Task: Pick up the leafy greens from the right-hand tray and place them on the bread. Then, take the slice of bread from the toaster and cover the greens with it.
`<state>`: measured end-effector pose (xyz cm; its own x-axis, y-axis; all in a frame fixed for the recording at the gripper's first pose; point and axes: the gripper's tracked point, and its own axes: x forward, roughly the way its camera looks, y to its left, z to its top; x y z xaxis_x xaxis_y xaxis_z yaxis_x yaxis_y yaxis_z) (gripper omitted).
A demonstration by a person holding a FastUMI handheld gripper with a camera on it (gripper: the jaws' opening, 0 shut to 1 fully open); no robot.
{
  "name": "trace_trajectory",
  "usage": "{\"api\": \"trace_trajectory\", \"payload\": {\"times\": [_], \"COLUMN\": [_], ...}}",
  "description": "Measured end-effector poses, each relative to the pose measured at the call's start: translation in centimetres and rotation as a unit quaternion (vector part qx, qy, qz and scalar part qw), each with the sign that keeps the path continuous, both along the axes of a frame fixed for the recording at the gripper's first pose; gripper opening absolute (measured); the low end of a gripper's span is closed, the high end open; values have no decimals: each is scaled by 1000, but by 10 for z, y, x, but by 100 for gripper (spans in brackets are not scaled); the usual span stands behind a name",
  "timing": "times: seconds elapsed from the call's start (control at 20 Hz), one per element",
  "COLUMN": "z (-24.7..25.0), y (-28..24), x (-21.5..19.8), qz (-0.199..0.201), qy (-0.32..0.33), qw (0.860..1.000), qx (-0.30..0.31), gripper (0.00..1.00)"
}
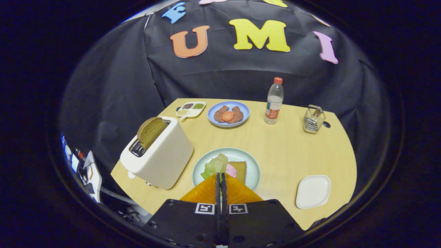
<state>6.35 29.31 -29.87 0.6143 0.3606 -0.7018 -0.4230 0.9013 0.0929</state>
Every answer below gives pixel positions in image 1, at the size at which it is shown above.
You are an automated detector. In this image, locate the brown toasted bread slice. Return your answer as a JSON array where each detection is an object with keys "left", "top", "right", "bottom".
[{"left": 137, "top": 117, "right": 169, "bottom": 150}]

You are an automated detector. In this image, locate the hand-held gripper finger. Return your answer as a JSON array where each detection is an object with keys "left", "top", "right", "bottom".
[
  {"left": 220, "top": 172, "right": 305, "bottom": 248},
  {"left": 142, "top": 172, "right": 221, "bottom": 248}
]

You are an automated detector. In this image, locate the white equipment beside table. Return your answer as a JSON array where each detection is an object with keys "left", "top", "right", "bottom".
[{"left": 61, "top": 134, "right": 103, "bottom": 204}]

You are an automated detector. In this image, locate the clear red-capped water bottle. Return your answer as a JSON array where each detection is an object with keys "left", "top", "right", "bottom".
[{"left": 264, "top": 77, "right": 284, "bottom": 125}]

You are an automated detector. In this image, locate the white toaster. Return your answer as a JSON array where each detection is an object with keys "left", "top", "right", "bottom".
[{"left": 120, "top": 116, "right": 194, "bottom": 190}]

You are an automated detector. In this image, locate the light bread slice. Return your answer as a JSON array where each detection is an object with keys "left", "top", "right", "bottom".
[{"left": 227, "top": 161, "right": 247, "bottom": 185}]

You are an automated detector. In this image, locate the white divided seasoning tray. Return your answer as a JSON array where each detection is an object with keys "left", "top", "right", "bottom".
[{"left": 176, "top": 101, "right": 206, "bottom": 120}]

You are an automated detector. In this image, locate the metal wire utensil caddy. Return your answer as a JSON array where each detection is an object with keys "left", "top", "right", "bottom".
[{"left": 303, "top": 105, "right": 326, "bottom": 134}]

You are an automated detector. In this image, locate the brown meat patty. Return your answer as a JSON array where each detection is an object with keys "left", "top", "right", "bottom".
[
  {"left": 227, "top": 106, "right": 244, "bottom": 124},
  {"left": 214, "top": 105, "right": 228, "bottom": 123}
]

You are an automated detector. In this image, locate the pale green round plate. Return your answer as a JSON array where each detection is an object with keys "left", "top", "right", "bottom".
[{"left": 192, "top": 147, "right": 261, "bottom": 192}]

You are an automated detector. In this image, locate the green lettuce leaf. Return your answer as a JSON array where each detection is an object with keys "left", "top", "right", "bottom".
[{"left": 201, "top": 154, "right": 228, "bottom": 180}]

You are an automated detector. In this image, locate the blue plate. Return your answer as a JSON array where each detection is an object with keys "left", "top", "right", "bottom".
[{"left": 207, "top": 101, "right": 250, "bottom": 128}]

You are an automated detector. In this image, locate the small white square plate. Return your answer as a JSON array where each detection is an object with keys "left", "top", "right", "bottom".
[{"left": 296, "top": 175, "right": 331, "bottom": 209}]

